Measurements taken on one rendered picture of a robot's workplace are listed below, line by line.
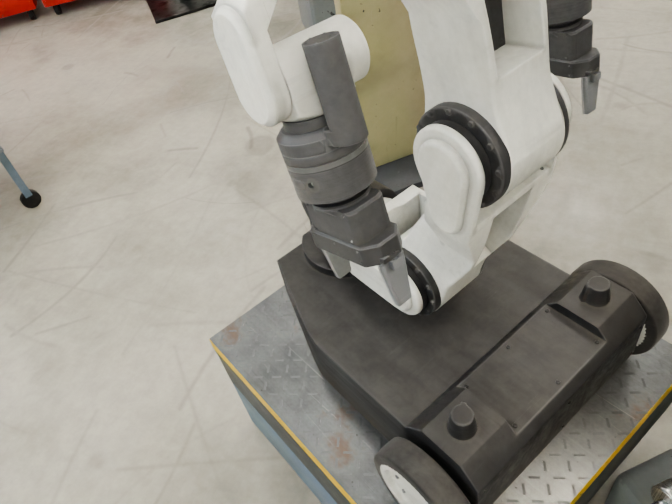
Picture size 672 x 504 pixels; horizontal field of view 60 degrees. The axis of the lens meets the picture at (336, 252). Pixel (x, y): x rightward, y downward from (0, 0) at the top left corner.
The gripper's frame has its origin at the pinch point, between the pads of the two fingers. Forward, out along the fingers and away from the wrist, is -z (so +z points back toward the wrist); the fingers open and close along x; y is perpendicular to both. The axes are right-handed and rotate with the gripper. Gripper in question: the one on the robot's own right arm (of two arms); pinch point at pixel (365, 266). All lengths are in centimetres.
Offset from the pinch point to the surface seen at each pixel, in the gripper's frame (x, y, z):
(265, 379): -50, -3, -46
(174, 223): -169, 25, -53
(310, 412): -37, -1, -49
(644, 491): 9, 41, -82
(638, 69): -87, 221, -68
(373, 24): -109, 100, -3
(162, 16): -345, 125, 4
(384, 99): -116, 102, -31
